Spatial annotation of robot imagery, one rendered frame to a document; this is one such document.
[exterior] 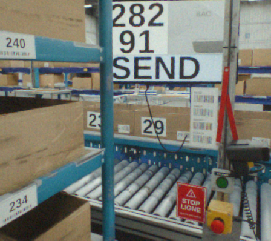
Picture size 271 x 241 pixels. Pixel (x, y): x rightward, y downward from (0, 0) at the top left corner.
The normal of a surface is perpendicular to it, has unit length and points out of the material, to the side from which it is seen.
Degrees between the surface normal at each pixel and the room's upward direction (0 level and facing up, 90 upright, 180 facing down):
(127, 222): 90
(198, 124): 90
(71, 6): 91
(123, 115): 90
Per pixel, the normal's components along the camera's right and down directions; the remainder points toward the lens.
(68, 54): 0.91, 0.06
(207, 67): -0.09, 0.07
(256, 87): -0.47, 0.12
